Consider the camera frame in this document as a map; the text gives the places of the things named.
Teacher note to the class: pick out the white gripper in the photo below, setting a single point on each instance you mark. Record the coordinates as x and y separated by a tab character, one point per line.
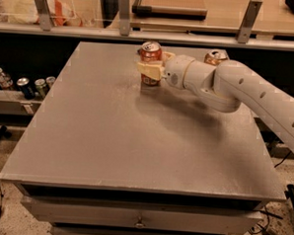
175	72

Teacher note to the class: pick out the red coke can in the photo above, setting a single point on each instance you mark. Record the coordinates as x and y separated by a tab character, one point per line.
150	51

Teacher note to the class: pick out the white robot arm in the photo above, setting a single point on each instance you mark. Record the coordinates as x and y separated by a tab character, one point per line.
227	86

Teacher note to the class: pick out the gold brown soda can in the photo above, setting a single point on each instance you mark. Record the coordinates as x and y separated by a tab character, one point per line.
215	56

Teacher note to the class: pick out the silver green soda can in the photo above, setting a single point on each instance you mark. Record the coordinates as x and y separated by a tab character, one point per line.
50	81

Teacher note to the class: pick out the dark blue soda can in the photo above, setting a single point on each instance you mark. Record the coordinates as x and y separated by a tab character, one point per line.
25	86

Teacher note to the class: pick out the wooden framed board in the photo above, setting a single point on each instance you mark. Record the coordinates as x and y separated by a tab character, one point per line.
182	8

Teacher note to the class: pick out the white orange plastic bag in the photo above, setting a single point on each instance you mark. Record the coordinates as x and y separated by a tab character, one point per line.
30	12

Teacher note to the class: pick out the clear plastic water bottle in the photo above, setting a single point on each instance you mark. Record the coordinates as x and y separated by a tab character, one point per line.
6	82

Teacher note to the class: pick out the metal drawer knob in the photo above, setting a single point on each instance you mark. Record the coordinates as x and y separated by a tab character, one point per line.
139	224

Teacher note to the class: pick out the grey cabinet drawer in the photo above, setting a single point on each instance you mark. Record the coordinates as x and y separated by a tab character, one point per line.
157	217

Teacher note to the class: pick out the middle metal rail bracket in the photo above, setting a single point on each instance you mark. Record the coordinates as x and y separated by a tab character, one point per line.
124	20

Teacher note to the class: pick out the metal rail bracket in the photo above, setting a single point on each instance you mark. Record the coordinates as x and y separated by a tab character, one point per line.
248	21
124	20
45	21

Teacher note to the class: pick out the right metal rail bracket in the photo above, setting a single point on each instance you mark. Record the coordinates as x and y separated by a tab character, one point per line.
248	21

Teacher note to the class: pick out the left metal rail bracket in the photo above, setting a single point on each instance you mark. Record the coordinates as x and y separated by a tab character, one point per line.
45	21

